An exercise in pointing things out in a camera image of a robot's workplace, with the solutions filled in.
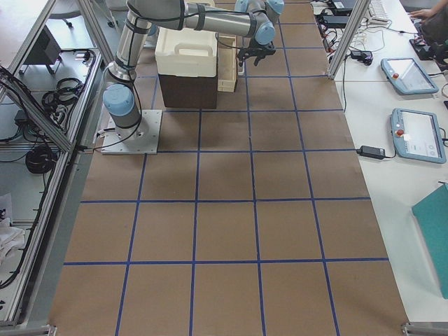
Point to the black power adapter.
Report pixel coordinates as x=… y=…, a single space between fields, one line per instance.
x=371 y=152

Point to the dark wooden drawer box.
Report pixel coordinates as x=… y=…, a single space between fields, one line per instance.
x=189 y=92

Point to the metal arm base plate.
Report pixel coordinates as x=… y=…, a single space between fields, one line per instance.
x=129 y=142

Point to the grey teach pendant near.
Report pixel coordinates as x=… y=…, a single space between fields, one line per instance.
x=416 y=135

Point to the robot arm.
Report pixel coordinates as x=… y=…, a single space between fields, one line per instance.
x=253 y=20

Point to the aluminium frame post right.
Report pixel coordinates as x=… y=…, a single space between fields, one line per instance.
x=352 y=26

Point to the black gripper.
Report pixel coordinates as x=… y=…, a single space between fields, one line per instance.
x=254 y=49

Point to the grey teach pendant far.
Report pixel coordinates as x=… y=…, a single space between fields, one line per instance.
x=407 y=76

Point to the aluminium frame left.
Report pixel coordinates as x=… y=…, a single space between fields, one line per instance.
x=21 y=24

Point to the grey teach pendant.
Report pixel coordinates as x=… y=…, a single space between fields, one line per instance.
x=416 y=135
x=407 y=76

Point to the drawer with white handle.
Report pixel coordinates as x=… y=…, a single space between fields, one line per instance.
x=228 y=69

